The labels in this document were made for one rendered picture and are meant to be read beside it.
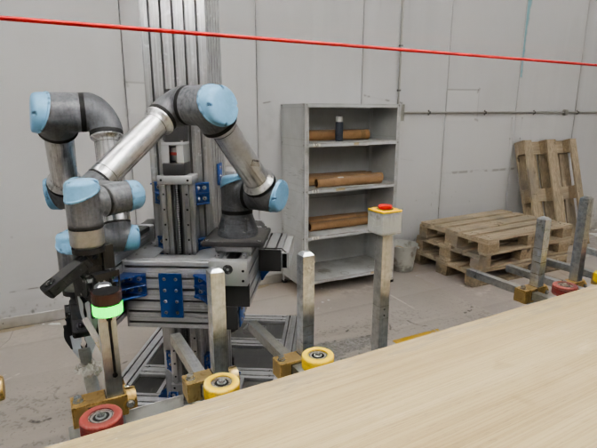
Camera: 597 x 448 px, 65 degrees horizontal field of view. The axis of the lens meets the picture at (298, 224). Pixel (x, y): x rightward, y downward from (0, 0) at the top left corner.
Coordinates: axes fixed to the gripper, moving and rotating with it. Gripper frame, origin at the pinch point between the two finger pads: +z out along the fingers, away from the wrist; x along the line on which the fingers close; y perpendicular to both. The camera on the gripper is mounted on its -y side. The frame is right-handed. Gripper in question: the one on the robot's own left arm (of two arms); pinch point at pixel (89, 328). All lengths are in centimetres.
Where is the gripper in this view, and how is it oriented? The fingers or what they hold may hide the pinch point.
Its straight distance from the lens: 125.1
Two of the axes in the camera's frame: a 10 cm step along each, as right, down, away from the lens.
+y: 6.6, -1.9, 7.3
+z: 0.1, 9.7, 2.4
